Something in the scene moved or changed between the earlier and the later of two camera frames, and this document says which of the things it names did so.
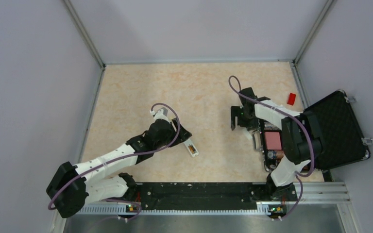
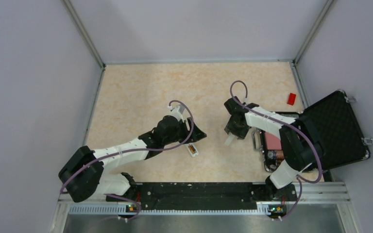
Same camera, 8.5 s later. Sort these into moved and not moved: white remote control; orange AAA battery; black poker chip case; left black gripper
Moved: left black gripper
Not moved: black poker chip case; white remote control; orange AAA battery
